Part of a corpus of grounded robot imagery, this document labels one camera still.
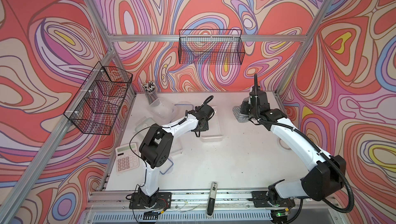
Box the grey striped cloth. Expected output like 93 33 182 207
232 98 251 123

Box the aluminium frame rail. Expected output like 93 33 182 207
107 34 308 42

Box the clear lunch box green lid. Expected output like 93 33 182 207
148 97 177 120

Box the black wire basket wall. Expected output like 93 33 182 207
178 28 245 65
64 62 133 135

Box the black wire basket left wall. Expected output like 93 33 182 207
64 62 133 135

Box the tape roll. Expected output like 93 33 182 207
277 138 292 151

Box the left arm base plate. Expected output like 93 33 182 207
126 192 172 210

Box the small clear box blue lid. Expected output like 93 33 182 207
170 138 183 157

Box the large clear box blue lid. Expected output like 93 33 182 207
200 106 224 143

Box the translucent green lunch box lid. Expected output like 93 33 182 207
135 117 159 136

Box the small blue rimmed lid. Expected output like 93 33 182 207
159 157 174 175

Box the white calculator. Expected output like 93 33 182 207
115 143 140 173

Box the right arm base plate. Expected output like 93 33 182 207
247 191 296 208

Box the mesh pen cup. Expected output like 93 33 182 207
143 81 158 104

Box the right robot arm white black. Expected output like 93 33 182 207
233 91 347 201

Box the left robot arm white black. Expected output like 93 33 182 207
138 103 215 200

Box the black wire basket back wall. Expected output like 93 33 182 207
178 28 245 65

